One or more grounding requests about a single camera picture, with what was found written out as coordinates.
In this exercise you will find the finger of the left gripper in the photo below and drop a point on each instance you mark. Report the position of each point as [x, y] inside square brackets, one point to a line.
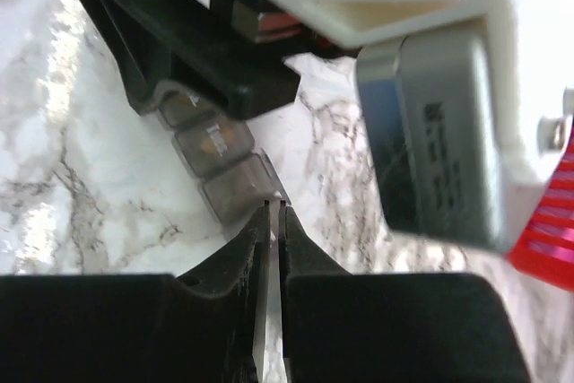
[179, 45]

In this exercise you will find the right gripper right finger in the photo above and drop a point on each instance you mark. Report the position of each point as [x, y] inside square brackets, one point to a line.
[413, 327]

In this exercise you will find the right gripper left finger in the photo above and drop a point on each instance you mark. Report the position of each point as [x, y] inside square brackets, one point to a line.
[206, 325]

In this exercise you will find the red plastic shopping basket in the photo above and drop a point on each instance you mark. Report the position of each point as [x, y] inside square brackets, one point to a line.
[545, 248]

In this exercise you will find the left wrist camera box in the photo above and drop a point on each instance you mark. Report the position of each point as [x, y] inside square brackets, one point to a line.
[468, 106]

